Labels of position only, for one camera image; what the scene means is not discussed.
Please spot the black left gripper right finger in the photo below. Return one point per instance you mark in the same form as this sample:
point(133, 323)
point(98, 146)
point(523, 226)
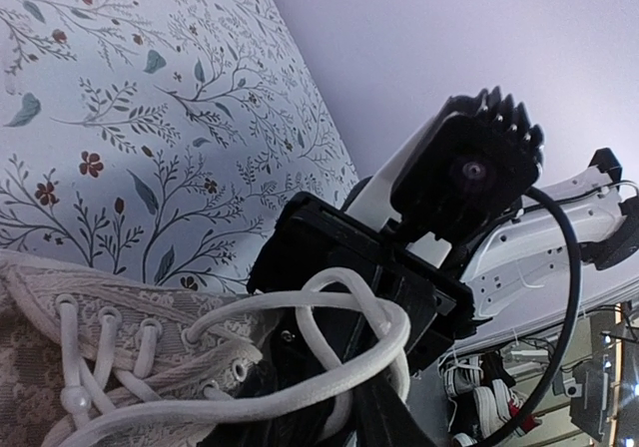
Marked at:
point(380, 418)

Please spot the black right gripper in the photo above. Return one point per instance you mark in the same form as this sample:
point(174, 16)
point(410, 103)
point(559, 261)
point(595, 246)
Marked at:
point(359, 287)

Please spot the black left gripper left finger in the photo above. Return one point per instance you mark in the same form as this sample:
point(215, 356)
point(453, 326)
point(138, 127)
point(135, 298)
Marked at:
point(271, 412)

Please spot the cream lace platform sneaker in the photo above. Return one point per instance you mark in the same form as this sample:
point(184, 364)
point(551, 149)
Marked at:
point(90, 358)

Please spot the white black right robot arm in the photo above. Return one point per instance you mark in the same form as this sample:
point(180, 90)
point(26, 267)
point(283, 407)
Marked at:
point(522, 249)

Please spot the floral patterned table mat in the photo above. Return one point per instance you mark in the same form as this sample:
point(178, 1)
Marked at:
point(158, 139)

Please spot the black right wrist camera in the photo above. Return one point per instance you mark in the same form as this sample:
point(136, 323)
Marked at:
point(466, 167)

